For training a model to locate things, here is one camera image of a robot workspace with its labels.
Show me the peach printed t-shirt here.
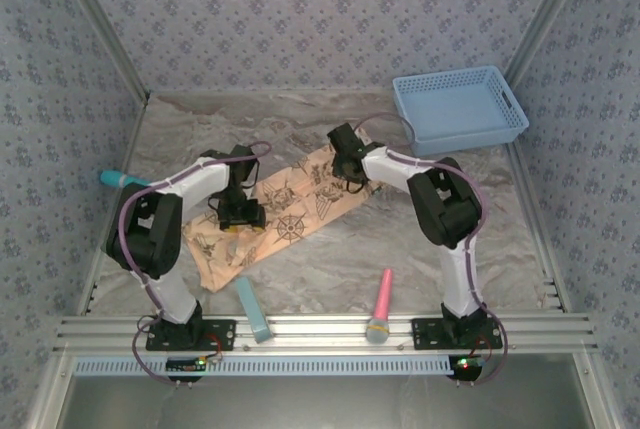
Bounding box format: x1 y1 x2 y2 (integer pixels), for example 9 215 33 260
182 143 376 295

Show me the light blue brush block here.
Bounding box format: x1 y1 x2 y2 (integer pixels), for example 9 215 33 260
235 276 273 345

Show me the light blue perforated basket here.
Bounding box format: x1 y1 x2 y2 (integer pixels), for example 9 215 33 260
392 66 530 158

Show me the teal toy microphone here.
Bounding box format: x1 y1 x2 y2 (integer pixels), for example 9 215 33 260
98 169 151 190

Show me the left circuit board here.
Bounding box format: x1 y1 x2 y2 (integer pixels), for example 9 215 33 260
166 356 209 375

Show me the circuit board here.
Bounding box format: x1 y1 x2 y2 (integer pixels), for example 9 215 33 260
166 356 209 375
449 354 486 381

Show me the pink toy microphone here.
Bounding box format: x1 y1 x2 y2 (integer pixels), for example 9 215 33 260
366 268 395 345

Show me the grey metal front panel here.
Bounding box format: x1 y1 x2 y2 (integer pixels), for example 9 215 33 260
29 353 616 429

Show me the right circuit board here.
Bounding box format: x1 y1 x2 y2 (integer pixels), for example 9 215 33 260
449 354 486 381

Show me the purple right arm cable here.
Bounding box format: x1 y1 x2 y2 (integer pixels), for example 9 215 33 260
352 112 490 311

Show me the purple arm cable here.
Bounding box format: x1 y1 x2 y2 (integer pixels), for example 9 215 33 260
121 140 274 311
352 112 490 311

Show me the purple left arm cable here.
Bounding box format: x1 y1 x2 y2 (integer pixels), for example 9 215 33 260
121 140 274 311

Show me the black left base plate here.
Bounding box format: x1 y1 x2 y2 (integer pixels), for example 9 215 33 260
145 317 237 352

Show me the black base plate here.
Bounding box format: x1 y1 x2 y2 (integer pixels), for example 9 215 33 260
145 317 237 352
411 317 504 352

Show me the aluminium mounting rail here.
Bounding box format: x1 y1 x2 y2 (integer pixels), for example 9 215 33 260
52 313 599 355

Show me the slotted cable duct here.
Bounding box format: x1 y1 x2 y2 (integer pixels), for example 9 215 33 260
73 354 451 378

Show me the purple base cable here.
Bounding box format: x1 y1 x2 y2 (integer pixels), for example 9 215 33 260
469 306 511 386
131 316 181 388

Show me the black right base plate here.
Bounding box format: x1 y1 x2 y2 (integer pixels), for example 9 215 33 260
411 317 504 352

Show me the aluminium frame post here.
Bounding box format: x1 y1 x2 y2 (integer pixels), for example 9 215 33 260
49 0 151 103
502 0 596 81

